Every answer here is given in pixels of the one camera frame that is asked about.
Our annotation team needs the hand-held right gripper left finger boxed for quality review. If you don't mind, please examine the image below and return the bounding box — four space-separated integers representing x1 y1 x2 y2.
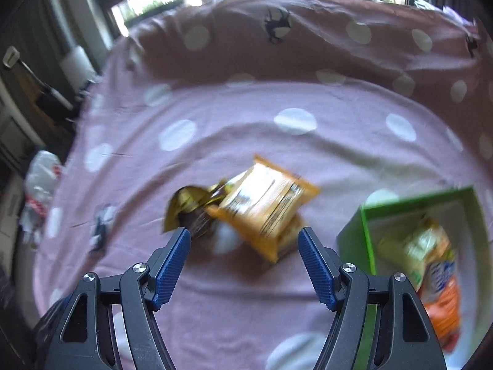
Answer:
45 227 192 370

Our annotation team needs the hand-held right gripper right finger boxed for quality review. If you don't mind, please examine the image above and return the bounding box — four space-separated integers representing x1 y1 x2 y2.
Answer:
298 227 449 370

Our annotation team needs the green cardboard box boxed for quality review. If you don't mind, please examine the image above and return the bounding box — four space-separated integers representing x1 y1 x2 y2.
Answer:
336 186 488 370

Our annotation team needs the dark gold snack packet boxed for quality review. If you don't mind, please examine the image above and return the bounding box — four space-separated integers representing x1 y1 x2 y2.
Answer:
164 179 232 237

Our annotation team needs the yellow-orange snack packet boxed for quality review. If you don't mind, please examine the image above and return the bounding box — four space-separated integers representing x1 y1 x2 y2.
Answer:
206 154 321 263

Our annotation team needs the cream and green snack packet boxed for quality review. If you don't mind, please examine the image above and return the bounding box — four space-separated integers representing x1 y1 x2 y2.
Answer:
377 216 449 274

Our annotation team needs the white and blue snack packet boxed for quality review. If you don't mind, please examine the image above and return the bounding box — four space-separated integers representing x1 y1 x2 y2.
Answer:
424 260 459 297

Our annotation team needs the orange-brown snack packet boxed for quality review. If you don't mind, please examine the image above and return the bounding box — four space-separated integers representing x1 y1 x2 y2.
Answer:
418 277 463 351

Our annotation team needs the pink polka-dot blanket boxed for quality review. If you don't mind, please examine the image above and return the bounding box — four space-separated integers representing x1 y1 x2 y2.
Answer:
33 0 493 370

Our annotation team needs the white plastic bag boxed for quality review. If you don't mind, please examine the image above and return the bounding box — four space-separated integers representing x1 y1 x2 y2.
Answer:
19 150 64 236

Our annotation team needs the white cylinder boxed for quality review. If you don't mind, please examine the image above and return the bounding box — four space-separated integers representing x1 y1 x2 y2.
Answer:
62 45 97 85

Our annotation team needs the long-handled cleaning tool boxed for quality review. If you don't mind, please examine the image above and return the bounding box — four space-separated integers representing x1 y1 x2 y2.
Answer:
2 45 74 110

